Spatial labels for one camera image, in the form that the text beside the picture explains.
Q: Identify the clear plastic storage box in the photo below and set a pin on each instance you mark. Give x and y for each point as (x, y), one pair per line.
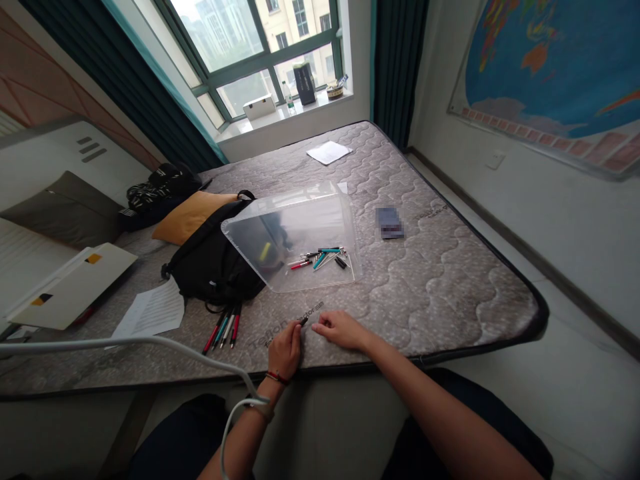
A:
(300, 225)

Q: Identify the person's left hand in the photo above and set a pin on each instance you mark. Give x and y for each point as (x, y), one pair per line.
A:
(284, 350)

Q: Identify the white pen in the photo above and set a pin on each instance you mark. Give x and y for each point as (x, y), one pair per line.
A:
(228, 327)

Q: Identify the white wall socket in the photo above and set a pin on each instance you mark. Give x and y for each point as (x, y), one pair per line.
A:
(495, 159)

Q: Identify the black backpack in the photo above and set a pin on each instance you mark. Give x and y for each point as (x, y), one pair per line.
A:
(210, 265)

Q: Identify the printed paper sheet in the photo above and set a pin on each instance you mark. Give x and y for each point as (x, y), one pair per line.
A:
(150, 310)

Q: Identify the red and black pen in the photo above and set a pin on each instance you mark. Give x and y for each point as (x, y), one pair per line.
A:
(214, 334)

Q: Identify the small white paper slip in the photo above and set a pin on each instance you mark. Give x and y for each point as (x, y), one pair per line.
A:
(343, 187)

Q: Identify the world map poster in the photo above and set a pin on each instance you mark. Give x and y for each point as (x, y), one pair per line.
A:
(560, 65)

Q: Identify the tall black box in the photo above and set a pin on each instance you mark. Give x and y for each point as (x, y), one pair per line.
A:
(304, 84)

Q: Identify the dark rectangular flat object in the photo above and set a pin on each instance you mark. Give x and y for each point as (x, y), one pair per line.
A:
(389, 222)

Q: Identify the grey quilted mattress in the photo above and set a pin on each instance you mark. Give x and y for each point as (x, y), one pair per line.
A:
(440, 280)

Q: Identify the grey pillow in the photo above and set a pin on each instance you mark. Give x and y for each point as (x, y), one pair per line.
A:
(65, 210)

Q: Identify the folded white paper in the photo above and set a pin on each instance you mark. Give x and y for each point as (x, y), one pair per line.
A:
(329, 152)

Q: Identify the pile of pen parts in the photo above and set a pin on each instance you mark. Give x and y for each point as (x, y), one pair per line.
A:
(320, 258)

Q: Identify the white box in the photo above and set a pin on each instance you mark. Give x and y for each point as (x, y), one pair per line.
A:
(259, 107)

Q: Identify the yellow cushion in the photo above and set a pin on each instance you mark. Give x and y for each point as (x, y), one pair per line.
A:
(187, 217)

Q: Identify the person's legs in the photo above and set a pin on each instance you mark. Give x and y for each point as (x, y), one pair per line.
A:
(165, 450)

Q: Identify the person's left fingers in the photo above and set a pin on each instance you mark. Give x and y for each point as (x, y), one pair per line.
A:
(292, 329)

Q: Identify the black and white patterned cloth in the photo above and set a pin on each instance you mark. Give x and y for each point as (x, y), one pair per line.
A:
(150, 195)

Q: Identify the green framed window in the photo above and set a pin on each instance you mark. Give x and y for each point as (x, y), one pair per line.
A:
(250, 45)

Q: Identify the green pen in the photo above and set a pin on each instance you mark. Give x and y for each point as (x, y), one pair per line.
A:
(221, 330)

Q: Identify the narrow teal curtain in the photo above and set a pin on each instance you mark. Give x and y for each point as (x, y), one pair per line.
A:
(400, 70)

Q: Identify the person's right fingers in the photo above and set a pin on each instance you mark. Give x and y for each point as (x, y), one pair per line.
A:
(324, 322)

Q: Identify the clear plastic bottle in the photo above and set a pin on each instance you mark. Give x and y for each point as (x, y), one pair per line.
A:
(288, 97)

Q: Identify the person's right hand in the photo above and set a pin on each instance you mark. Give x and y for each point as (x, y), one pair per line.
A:
(345, 329)

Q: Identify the wide teal curtain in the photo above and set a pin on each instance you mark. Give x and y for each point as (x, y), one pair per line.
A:
(125, 85)

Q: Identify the round tin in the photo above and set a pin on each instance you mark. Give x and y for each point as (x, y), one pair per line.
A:
(336, 91)

